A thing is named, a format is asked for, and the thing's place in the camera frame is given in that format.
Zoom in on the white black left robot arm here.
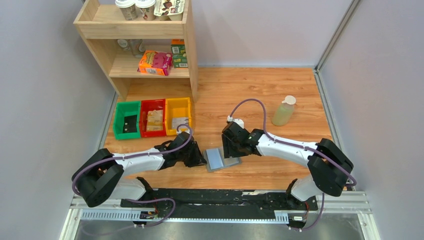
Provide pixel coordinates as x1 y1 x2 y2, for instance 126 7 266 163
71 132 207 208

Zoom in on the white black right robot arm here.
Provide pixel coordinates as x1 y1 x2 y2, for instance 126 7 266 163
221 121 354 210

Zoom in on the silver card in yellow bin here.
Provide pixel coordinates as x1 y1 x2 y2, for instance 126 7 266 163
171 117 189 130

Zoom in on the lower gold card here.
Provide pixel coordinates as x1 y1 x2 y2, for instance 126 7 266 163
145 125 163 132

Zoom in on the black card in green bin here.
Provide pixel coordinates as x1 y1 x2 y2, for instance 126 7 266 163
122 115 138 134

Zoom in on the yellow plastic bin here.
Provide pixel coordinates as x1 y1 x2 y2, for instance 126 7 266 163
164 97 193 136

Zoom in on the red plastic bin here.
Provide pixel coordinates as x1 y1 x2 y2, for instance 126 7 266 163
139 99 166 138

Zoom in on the green liquid bottle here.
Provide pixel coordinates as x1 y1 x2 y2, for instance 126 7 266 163
271 95 297 126

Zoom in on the green plastic bin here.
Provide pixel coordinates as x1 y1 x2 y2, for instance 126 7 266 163
112 101 141 140

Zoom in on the orange pink snack box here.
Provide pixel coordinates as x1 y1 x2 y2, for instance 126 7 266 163
138 50 173 76

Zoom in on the green carton box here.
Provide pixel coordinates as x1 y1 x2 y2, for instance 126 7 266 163
171 39 188 69

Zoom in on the wooden shelf unit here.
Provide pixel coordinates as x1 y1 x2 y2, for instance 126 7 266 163
73 0 199 101

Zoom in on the clear glass jar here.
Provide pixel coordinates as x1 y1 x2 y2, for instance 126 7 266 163
128 39 146 59

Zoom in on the chocolate pudding pack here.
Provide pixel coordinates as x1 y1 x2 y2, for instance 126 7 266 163
154 0 186 21

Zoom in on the white lid paper cup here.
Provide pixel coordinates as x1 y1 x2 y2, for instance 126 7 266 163
114 0 138 21

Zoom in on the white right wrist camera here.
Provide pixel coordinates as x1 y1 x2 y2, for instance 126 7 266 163
226 115 245 129

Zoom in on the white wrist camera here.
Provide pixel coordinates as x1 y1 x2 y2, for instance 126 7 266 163
176 127 192 135
226 115 245 129

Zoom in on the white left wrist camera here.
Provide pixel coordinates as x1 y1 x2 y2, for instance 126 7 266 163
176 127 192 135

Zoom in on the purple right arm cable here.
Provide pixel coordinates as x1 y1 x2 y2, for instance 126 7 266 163
229 98 358 232

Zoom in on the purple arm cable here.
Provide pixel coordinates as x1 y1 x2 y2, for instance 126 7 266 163
71 123 194 228
229 98 358 232

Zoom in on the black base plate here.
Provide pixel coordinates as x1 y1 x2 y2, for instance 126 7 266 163
141 188 319 220

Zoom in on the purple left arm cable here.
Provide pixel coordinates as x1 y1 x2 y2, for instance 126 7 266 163
71 123 194 228

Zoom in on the aluminium frame rail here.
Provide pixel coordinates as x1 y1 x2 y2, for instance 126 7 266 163
60 188 380 240

